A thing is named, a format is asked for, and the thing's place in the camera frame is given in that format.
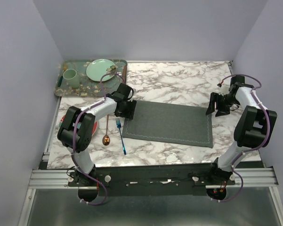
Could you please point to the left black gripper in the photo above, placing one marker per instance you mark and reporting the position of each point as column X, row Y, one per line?
column 129, row 113

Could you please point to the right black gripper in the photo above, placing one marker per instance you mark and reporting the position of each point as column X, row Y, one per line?
column 215, row 97

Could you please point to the dark grey cloth napkin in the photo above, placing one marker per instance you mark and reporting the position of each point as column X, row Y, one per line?
column 170, row 123

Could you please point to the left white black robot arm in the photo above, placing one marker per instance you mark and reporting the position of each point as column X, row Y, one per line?
column 76, row 130

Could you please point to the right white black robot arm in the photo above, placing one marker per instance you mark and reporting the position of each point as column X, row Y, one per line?
column 253, row 130

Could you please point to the blue metal fork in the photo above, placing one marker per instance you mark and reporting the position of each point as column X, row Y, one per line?
column 118, row 124

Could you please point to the brown wooden chopstick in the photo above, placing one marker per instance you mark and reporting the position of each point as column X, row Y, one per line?
column 124, row 74

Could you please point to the red blue floral plate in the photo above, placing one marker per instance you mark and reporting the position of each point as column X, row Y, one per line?
column 94, row 128

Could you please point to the copper spoon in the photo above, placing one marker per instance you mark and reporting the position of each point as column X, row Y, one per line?
column 106, row 138

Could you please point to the mint green plate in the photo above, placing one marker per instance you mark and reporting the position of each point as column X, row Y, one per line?
column 100, row 67

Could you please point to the green floral tray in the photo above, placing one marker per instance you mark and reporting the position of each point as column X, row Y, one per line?
column 87, row 88

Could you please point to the mint green cup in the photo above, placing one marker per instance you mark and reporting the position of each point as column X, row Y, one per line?
column 72, row 78

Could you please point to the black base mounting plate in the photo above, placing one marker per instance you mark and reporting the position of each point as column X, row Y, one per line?
column 178, row 179

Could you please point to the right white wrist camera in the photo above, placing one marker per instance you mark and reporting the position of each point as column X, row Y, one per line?
column 224, row 89

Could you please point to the green handled utensil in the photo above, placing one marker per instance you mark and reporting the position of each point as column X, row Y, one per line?
column 60, row 81

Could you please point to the aluminium frame rail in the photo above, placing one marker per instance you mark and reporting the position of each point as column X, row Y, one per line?
column 59, row 179

